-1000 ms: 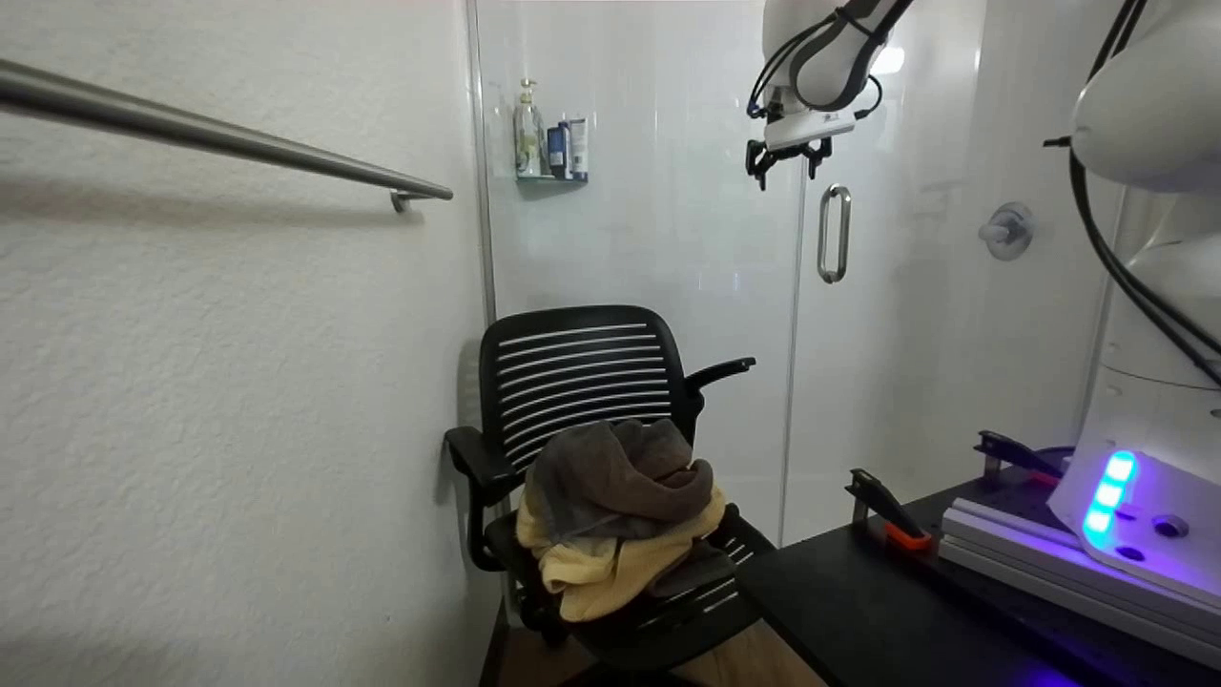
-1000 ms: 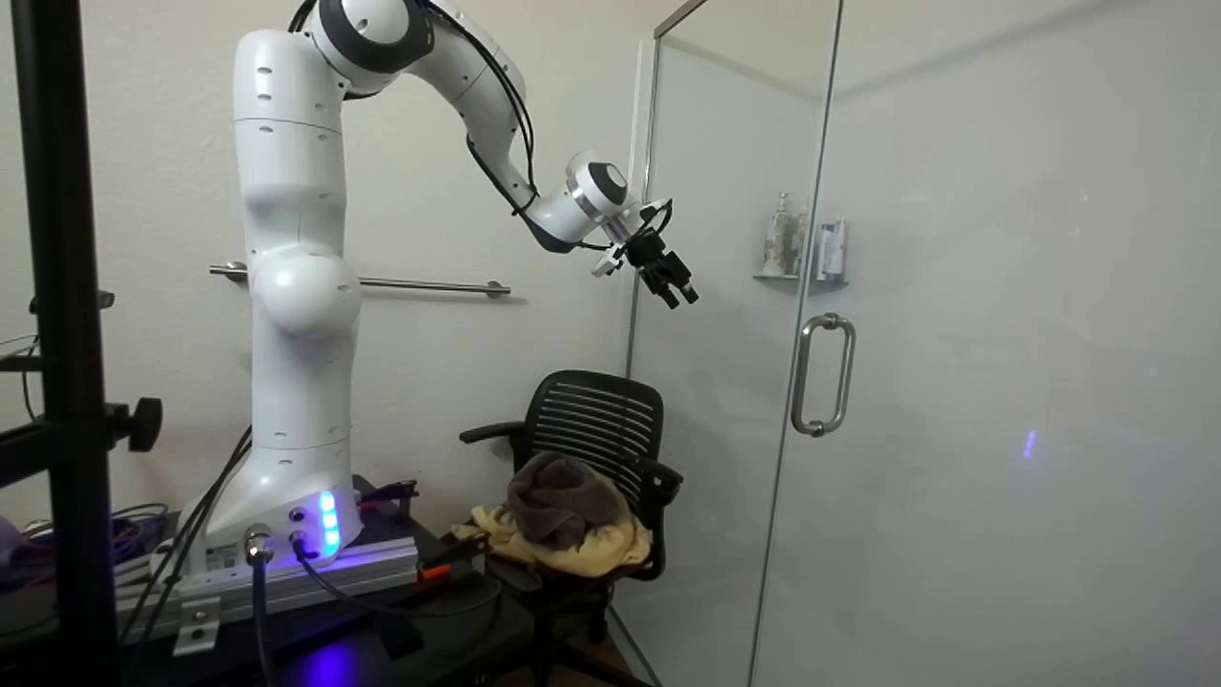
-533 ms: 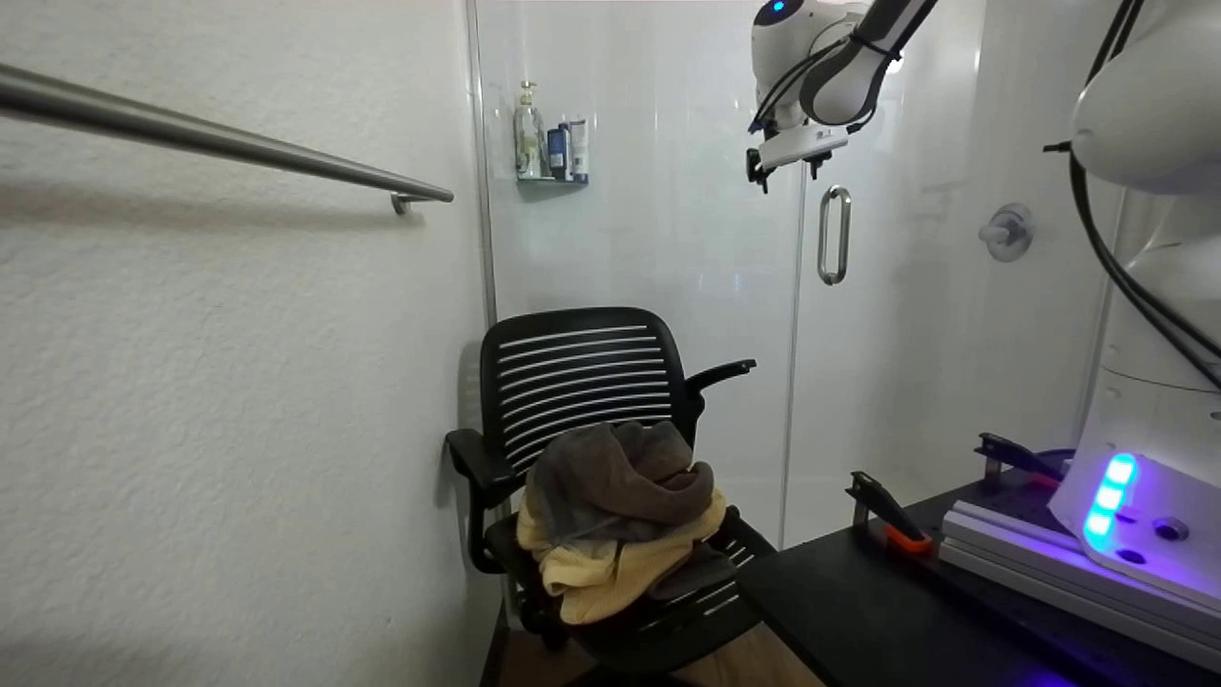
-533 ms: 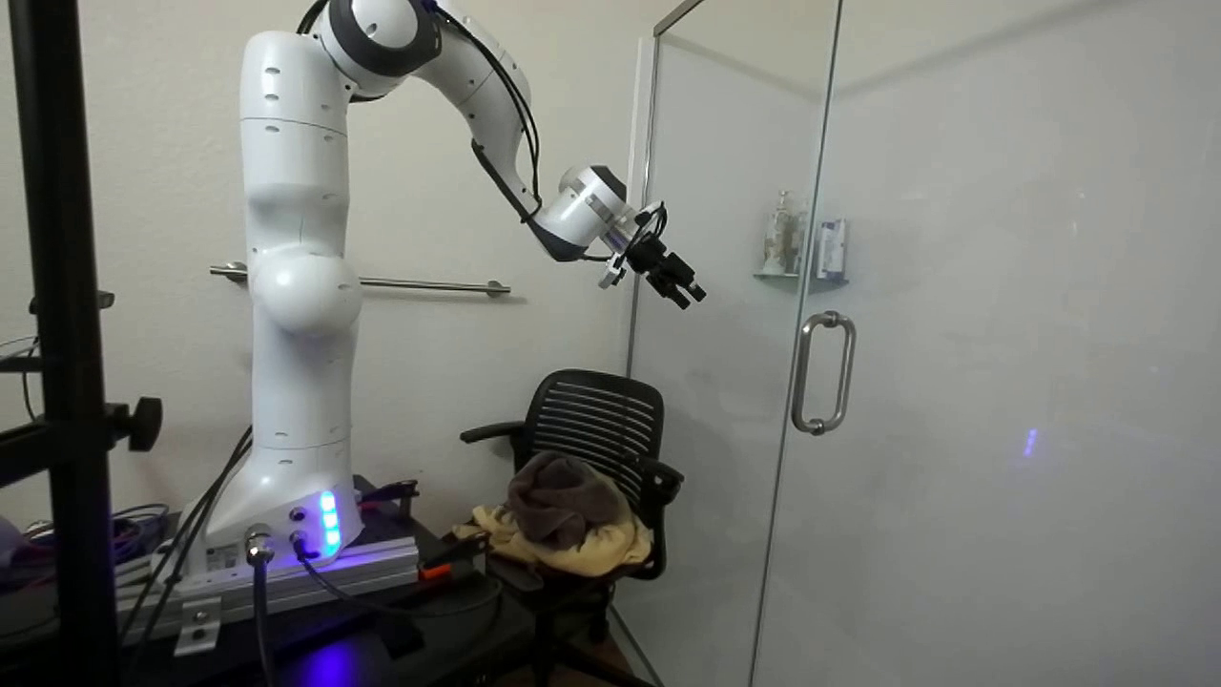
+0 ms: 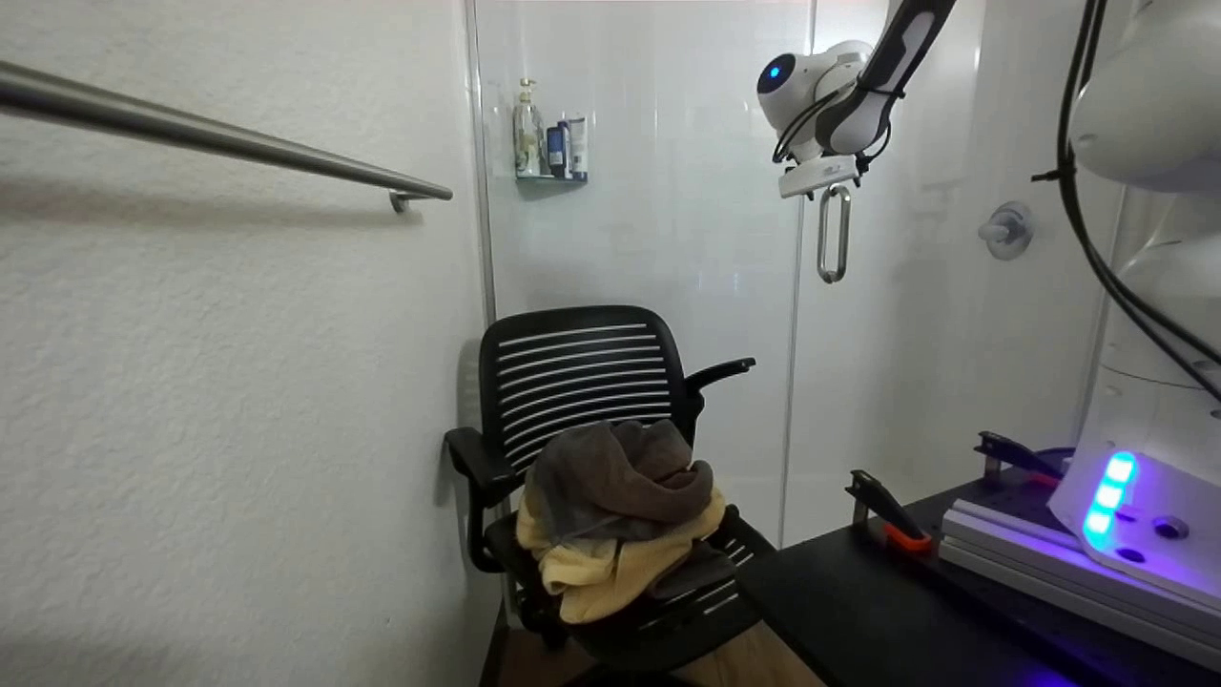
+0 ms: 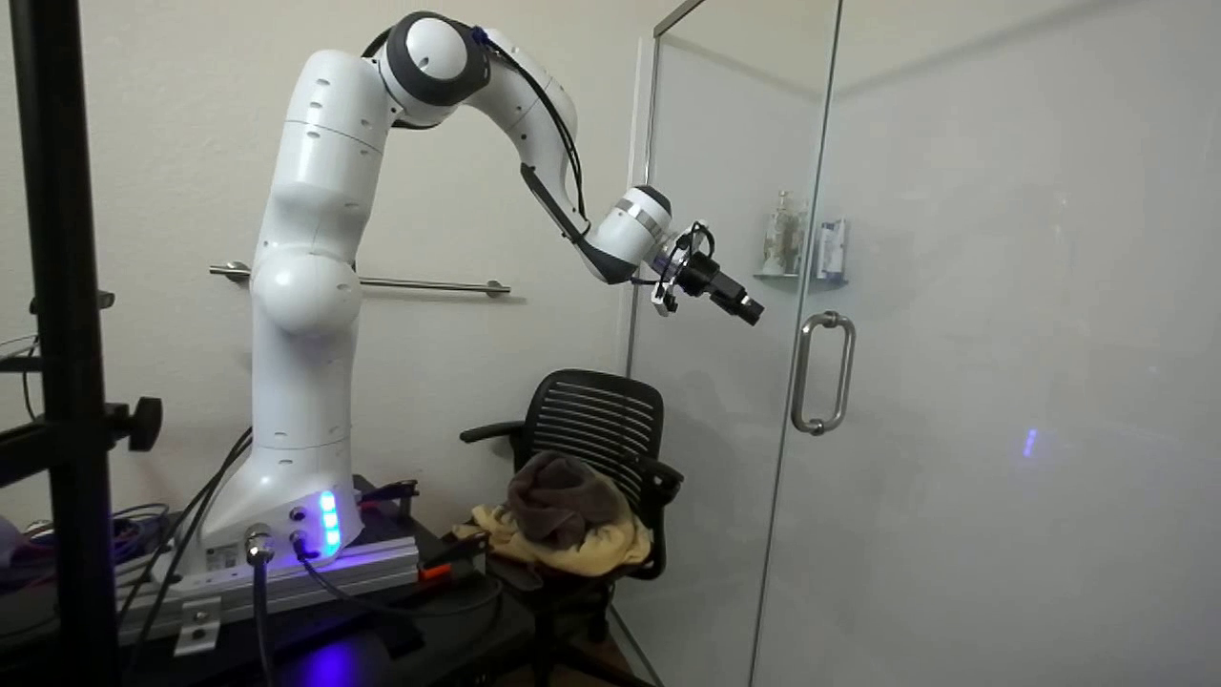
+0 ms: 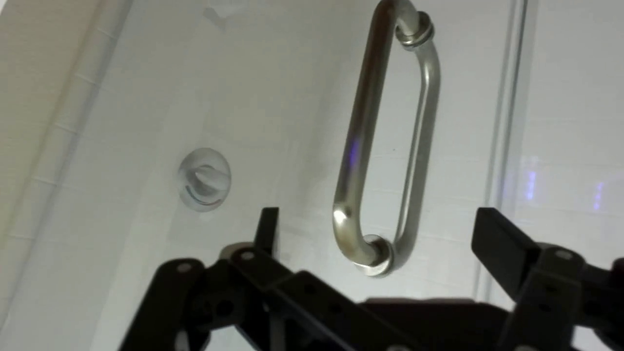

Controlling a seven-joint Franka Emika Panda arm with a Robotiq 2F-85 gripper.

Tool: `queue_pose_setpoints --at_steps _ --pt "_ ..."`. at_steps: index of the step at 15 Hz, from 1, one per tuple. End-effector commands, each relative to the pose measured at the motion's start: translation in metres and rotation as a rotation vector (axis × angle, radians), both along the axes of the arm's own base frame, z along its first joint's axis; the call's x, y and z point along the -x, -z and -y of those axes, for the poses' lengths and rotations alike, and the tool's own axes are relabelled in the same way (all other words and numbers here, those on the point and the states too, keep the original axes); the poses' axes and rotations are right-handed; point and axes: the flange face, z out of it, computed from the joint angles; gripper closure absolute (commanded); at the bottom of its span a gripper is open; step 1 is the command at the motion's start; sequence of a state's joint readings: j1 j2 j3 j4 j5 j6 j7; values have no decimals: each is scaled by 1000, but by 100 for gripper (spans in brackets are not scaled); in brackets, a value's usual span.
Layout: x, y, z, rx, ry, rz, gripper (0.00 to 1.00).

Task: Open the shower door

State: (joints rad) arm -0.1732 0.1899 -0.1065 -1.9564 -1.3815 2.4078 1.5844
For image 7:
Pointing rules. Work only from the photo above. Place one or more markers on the fixed glass shower panel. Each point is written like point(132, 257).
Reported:
point(572, 130)

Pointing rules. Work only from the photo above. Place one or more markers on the clear suction cup hook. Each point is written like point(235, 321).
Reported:
point(206, 179)

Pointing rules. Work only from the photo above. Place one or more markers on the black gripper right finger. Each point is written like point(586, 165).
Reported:
point(547, 294)

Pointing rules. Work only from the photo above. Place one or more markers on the glass shower door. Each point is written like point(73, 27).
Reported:
point(274, 99)

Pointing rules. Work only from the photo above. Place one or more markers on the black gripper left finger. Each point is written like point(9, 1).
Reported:
point(177, 300)

